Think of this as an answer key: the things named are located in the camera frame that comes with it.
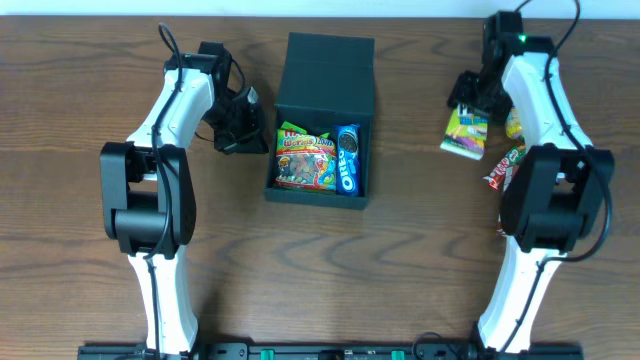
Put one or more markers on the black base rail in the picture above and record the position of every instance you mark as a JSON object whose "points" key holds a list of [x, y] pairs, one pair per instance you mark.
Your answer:
{"points": [[424, 351]]}

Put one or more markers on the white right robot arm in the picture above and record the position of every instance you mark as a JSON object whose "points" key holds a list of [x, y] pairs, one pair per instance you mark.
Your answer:
{"points": [[557, 207]]}

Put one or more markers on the brown Pocky box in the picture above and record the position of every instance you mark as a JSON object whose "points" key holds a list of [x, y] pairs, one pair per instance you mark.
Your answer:
{"points": [[500, 230]]}

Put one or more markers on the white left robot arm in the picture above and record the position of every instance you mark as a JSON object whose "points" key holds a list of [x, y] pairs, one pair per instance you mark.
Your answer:
{"points": [[149, 204]]}

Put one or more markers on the red KitKat bar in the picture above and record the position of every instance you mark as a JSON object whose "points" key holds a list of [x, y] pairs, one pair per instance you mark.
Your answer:
{"points": [[498, 174]]}

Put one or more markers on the blue Oreo pack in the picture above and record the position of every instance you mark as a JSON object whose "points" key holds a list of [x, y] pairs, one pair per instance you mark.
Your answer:
{"points": [[348, 163]]}

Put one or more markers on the green Pretz box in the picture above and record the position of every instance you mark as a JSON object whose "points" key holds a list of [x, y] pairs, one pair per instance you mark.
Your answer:
{"points": [[466, 134]]}

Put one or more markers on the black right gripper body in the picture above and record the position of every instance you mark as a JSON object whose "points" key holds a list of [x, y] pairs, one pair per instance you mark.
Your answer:
{"points": [[463, 93]]}

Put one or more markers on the green gummy worms bag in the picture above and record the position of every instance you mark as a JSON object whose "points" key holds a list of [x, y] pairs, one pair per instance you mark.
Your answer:
{"points": [[304, 161]]}

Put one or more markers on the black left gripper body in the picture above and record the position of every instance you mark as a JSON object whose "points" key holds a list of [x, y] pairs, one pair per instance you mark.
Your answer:
{"points": [[245, 132]]}

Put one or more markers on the yellow candy jar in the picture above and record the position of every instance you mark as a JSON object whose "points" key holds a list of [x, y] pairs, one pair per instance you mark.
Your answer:
{"points": [[513, 126]]}

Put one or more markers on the black fabric storage box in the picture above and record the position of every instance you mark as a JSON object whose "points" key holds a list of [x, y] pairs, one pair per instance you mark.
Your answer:
{"points": [[327, 81]]}

